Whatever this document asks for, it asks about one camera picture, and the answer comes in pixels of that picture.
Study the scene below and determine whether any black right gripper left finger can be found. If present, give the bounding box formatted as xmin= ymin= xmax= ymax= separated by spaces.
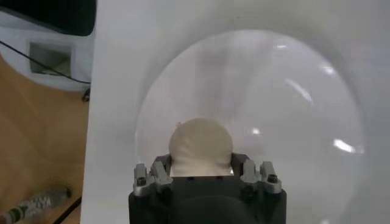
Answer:
xmin=133 ymin=153 xmax=174 ymax=197

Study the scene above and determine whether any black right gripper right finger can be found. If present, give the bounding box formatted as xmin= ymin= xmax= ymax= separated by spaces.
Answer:
xmin=230 ymin=152 xmax=283 ymax=195

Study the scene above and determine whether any white steamed baozi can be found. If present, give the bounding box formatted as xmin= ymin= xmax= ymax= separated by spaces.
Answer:
xmin=168 ymin=117 xmax=235 ymax=177

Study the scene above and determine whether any white and black robot base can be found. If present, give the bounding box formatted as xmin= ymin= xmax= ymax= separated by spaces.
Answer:
xmin=0 ymin=0 xmax=97 ymax=92

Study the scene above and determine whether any round white plate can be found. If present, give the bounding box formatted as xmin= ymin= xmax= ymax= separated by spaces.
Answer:
xmin=133 ymin=29 xmax=371 ymax=224

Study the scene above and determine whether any thin black floor cable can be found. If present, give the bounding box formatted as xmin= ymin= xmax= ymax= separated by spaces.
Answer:
xmin=0 ymin=39 xmax=91 ymax=103

